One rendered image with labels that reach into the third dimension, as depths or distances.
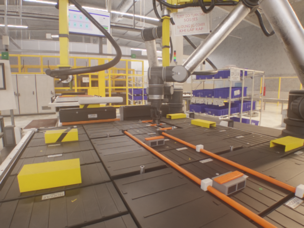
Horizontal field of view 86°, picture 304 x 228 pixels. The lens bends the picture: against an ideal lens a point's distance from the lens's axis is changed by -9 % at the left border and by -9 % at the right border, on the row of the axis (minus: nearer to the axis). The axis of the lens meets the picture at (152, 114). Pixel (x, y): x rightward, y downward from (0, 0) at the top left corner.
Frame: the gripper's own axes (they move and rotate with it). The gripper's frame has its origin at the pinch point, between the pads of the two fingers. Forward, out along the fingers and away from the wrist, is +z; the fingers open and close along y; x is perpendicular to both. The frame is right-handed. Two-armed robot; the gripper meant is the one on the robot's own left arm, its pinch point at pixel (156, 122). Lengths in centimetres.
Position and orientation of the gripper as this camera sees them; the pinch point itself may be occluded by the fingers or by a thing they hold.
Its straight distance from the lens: 126.8
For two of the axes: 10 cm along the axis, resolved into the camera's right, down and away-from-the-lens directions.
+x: 8.9, -0.7, 4.5
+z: 0.0, 9.9, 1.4
